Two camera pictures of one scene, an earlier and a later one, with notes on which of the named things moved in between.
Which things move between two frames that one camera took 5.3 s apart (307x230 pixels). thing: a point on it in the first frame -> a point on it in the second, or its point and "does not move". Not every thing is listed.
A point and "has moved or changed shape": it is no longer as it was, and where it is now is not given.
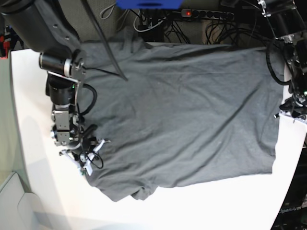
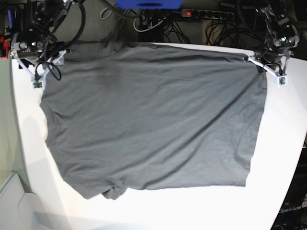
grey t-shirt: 175,113 has moved or changed shape
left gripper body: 296,105 -> 275,48
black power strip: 207,14 does not move
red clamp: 6,46 does not move
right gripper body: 73,134 -> 34,46
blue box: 149,4 does not move
